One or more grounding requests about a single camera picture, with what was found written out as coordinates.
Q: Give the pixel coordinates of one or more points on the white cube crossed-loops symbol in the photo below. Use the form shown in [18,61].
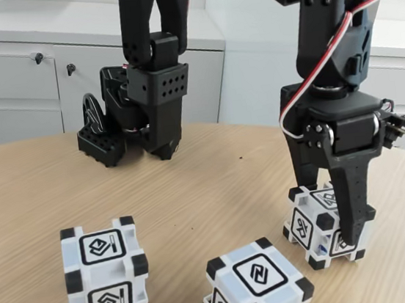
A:
[304,226]

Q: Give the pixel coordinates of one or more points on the white cube lightning symbol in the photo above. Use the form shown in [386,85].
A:
[258,274]

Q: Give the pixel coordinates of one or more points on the white drawer cabinet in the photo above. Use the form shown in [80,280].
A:
[400,75]

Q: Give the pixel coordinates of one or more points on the white cube stacked-squares symbol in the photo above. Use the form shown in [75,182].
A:
[101,247]

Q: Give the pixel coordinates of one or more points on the black round clamp knob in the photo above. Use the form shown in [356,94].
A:
[90,113]

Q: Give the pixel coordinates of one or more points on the black cabinet lock key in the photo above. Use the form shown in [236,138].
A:
[39,58]
[71,69]

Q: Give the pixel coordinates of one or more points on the long white cabinet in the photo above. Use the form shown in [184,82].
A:
[6,90]

